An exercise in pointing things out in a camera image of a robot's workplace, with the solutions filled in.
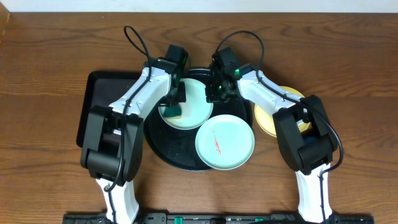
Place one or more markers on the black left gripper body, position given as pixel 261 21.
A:
pixel 175 99

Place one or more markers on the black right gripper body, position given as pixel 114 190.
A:
pixel 215 93

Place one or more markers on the green yellow sponge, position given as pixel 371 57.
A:
pixel 172 112

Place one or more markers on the light green plate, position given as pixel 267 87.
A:
pixel 194 111
pixel 224 142

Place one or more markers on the yellow plate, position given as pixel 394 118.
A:
pixel 265 120

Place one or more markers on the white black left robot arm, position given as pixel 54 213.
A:
pixel 111 148

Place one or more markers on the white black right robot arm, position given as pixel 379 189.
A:
pixel 304 134

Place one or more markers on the black rectangular tray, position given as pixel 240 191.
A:
pixel 102 88

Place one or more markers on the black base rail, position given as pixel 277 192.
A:
pixel 174 218

